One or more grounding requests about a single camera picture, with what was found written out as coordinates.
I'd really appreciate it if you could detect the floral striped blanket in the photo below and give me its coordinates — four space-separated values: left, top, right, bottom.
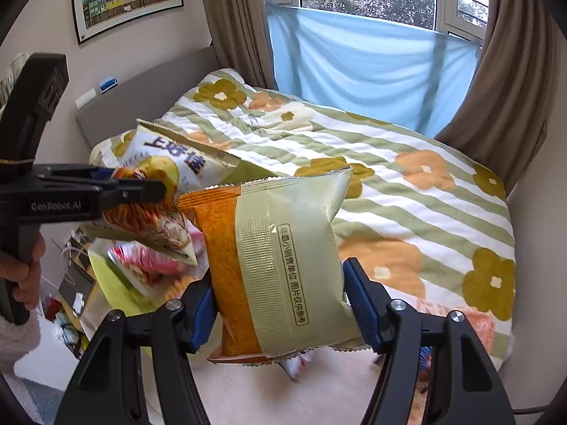
89 68 517 359

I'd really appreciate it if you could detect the white yellow chips packet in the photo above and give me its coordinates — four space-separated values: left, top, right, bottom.
82 119 242 267

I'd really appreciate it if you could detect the pink striped snack packet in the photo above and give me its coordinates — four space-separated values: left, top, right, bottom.
107 241 196 297

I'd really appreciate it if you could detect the grey bed headboard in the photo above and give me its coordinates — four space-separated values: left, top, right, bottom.
74 46 218 149

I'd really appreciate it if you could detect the orange pale green snack packet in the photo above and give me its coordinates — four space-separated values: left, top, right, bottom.
177 165 368 366

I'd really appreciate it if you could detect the white fleece sleeved forearm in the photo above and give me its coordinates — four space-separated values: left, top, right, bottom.
0 312 44 373

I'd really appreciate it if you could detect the person's left hand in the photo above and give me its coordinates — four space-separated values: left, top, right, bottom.
0 232 47 307

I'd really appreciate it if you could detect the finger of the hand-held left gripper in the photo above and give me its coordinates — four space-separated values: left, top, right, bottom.
38 178 168 211
33 164 116 182

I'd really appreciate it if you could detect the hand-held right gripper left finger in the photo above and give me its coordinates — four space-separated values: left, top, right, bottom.
53 272 220 425

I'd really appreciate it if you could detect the clear waffle packet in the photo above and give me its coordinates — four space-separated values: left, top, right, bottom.
162 274 198 304

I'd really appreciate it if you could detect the red white snack packet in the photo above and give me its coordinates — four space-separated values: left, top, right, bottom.
281 350 317 382

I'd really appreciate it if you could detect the light blue cloth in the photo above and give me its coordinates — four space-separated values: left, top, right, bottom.
266 2 483 136

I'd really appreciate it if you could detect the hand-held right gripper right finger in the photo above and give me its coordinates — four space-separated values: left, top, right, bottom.
342 257 517 425

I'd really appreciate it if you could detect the brown curtain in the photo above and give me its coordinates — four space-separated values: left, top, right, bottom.
436 0 561 196
197 0 277 91

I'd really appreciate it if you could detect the small white box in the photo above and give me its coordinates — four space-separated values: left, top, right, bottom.
75 89 98 111

